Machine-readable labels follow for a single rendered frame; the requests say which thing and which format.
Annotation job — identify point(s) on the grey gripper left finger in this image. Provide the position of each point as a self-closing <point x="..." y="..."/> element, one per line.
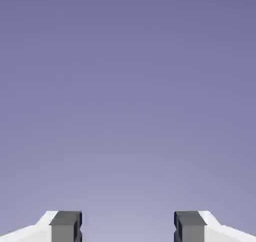
<point x="62" y="228"/>

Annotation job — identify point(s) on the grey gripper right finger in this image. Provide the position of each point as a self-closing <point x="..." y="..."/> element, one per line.
<point x="193" y="228"/>

